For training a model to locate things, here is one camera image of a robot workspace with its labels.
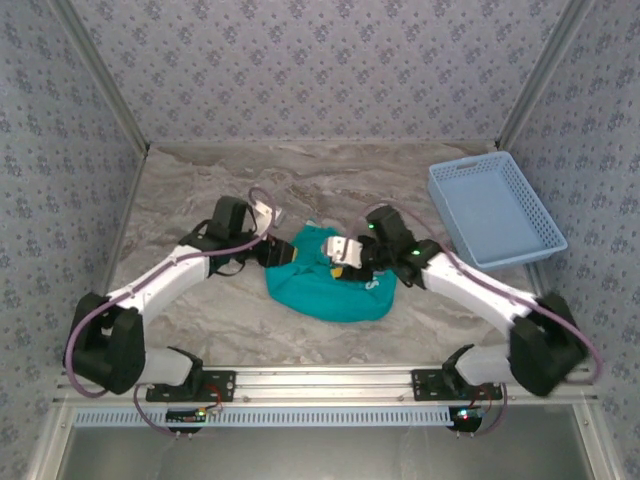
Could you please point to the small circuit board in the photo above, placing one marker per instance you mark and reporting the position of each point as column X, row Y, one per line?
column 467, row 417
column 185, row 416

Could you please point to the blue perforated plastic basket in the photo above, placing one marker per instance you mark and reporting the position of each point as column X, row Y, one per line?
column 490, row 215

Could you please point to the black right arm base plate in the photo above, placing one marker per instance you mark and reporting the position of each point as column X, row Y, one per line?
column 425, row 385

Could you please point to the teal t-shirt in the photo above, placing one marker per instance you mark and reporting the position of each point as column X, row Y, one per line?
column 325, row 300

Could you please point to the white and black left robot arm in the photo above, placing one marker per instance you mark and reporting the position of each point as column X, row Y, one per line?
column 160, row 280

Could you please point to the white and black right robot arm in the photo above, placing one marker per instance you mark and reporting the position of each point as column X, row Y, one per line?
column 470, row 287

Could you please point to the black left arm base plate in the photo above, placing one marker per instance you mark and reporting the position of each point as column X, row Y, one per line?
column 225, row 385

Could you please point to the aluminium mounting rail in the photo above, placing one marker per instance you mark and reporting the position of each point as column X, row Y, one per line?
column 325, row 382

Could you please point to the aluminium frame post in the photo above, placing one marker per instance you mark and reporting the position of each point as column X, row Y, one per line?
column 545, row 75
column 100, row 75
column 45, row 445
column 595, row 445

